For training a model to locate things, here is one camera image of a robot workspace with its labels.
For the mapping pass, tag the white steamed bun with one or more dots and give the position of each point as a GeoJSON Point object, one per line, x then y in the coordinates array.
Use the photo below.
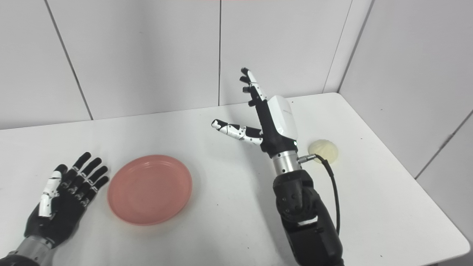
{"type": "Point", "coordinates": [327, 150]}

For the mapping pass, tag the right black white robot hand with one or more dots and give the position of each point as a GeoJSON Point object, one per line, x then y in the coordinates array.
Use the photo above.
{"type": "Point", "coordinates": [273, 125]}

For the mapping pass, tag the pink round plate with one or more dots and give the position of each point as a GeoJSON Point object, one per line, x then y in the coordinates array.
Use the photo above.
{"type": "Point", "coordinates": [149, 189]}

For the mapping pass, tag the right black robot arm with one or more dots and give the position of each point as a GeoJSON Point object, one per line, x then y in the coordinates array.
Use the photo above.
{"type": "Point", "coordinates": [303, 214]}

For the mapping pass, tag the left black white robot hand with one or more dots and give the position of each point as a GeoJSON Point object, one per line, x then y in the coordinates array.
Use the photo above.
{"type": "Point", "coordinates": [61, 199]}

